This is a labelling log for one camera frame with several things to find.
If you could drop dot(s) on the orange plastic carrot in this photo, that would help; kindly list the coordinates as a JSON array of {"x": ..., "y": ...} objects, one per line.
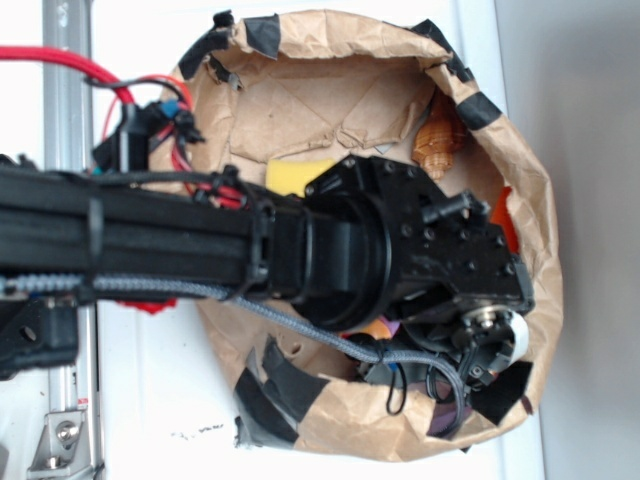
[{"x": 501, "y": 218}]

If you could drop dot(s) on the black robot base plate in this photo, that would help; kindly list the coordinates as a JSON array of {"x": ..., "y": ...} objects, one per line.
[{"x": 37, "y": 334}]

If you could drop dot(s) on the yellow rubber duck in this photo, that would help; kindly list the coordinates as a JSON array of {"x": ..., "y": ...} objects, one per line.
[{"x": 378, "y": 330}]

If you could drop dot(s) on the aluminium extrusion rail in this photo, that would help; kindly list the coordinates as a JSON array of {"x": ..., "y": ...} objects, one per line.
[{"x": 68, "y": 136}]

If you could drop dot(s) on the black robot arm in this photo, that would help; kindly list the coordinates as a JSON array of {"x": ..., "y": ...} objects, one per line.
[{"x": 150, "y": 236}]

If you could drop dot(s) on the brown paper bag tray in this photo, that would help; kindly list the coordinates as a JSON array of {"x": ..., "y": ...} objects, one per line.
[{"x": 306, "y": 86}]

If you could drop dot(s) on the orange seashell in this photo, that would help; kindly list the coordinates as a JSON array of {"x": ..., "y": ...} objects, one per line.
[{"x": 442, "y": 135}]

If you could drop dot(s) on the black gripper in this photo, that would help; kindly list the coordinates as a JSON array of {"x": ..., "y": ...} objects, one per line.
[{"x": 387, "y": 242}]

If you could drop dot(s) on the metal corner bracket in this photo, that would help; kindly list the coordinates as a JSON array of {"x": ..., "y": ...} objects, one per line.
[{"x": 64, "y": 448}]

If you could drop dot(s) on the yellow sponge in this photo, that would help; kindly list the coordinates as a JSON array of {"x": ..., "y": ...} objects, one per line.
[{"x": 286, "y": 177}]

